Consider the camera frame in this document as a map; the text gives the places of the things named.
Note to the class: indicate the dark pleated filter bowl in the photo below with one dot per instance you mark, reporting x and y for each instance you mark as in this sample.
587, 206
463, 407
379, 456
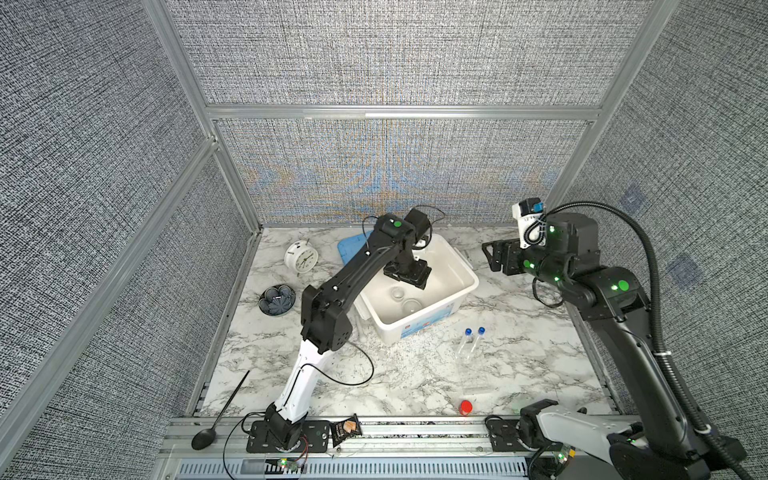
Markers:
277, 300

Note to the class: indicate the white alarm clock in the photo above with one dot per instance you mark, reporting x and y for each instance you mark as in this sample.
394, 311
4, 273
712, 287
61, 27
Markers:
301, 257

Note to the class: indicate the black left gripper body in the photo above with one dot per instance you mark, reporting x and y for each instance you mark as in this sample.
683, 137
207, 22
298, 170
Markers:
410, 272

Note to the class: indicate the aluminium front rail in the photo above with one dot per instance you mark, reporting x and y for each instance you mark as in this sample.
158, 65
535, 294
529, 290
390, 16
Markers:
388, 448

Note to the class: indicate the red capped vial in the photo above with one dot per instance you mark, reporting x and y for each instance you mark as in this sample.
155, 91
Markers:
465, 407

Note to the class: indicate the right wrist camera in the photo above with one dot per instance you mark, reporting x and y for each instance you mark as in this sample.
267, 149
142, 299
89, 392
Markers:
527, 214

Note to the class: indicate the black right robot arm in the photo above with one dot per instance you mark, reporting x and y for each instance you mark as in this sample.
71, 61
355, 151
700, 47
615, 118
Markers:
671, 437

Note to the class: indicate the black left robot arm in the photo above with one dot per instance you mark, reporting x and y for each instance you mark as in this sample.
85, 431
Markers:
325, 326

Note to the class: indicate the blue plastic bin lid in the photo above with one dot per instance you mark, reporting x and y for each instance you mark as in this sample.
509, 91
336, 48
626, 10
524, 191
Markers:
349, 247

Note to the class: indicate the white plastic storage bin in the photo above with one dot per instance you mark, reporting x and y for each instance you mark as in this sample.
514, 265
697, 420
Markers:
451, 280

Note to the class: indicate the small white ceramic dish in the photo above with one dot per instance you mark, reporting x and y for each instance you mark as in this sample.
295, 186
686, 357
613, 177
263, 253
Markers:
397, 294

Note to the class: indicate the blue capped test tube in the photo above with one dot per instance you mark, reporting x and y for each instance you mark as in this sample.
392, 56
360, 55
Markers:
478, 340
465, 343

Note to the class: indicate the small circuit board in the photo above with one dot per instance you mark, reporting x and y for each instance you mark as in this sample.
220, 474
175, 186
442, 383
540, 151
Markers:
345, 429

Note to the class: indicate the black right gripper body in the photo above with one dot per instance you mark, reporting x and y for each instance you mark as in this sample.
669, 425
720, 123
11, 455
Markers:
515, 258

